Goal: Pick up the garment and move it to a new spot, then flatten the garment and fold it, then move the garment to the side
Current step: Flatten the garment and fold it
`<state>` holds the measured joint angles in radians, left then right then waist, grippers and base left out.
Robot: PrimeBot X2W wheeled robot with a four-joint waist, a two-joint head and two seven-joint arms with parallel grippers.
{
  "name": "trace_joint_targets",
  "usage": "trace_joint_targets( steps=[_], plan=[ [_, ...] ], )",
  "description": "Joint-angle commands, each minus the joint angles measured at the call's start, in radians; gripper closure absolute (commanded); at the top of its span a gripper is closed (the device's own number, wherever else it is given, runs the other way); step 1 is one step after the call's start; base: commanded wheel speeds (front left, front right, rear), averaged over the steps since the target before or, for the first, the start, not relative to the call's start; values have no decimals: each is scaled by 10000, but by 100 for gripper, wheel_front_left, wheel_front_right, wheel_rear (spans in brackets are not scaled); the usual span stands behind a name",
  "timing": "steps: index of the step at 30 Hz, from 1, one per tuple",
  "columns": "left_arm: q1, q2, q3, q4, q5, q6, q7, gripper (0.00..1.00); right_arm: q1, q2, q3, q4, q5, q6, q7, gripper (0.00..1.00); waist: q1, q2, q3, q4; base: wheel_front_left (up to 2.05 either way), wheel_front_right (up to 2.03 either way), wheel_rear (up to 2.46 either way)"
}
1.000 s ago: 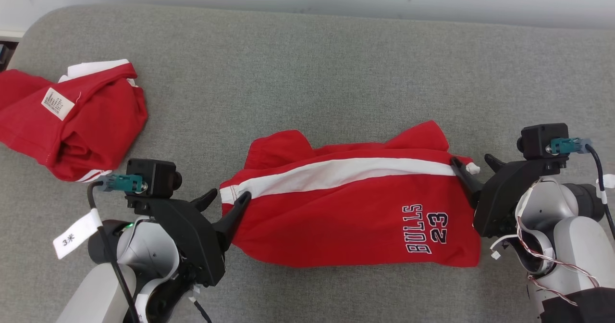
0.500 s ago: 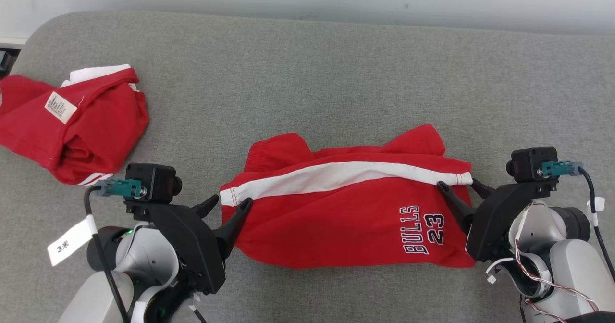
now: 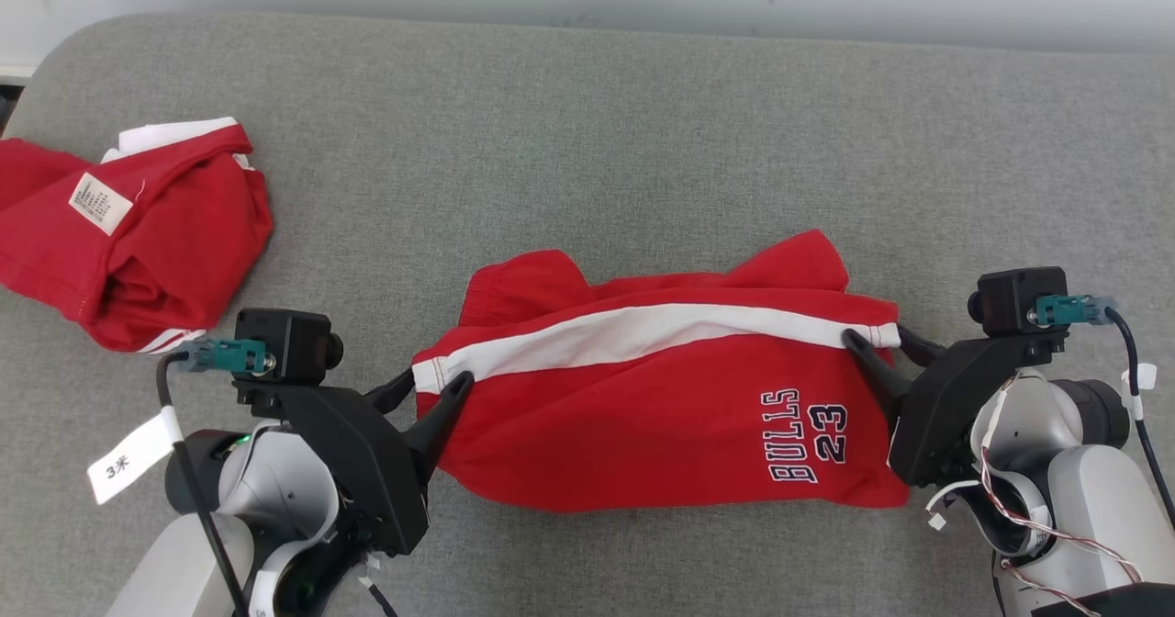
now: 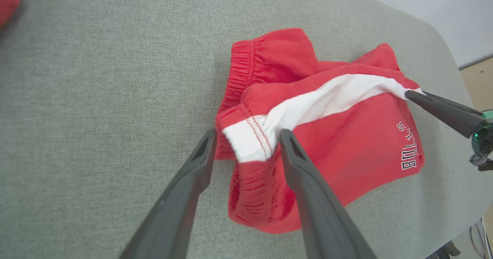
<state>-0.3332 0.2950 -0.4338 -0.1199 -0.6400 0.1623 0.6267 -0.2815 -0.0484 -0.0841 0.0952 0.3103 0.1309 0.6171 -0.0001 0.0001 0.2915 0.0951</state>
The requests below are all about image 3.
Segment small white cable tag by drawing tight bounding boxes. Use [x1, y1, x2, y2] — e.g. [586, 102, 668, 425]
[1121, 364, 1158, 421]

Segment red Bulls 23 shorts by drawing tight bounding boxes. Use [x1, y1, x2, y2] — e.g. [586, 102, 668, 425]
[411, 229, 912, 513]

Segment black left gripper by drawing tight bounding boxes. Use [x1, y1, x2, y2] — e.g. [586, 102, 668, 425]
[234, 369, 476, 556]

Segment large white cable tag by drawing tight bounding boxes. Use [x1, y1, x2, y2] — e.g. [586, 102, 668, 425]
[87, 408, 185, 506]

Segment red jersey white trim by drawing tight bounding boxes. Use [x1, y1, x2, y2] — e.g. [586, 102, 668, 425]
[0, 117, 275, 354]

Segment red white twisted wires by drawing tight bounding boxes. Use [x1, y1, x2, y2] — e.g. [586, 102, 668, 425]
[978, 374, 1144, 617]

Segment black cable teal plug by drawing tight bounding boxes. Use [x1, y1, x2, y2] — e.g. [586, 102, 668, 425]
[154, 335, 276, 617]
[1035, 294, 1175, 531]

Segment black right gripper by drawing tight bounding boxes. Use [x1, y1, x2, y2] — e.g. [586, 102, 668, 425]
[842, 324, 1068, 488]

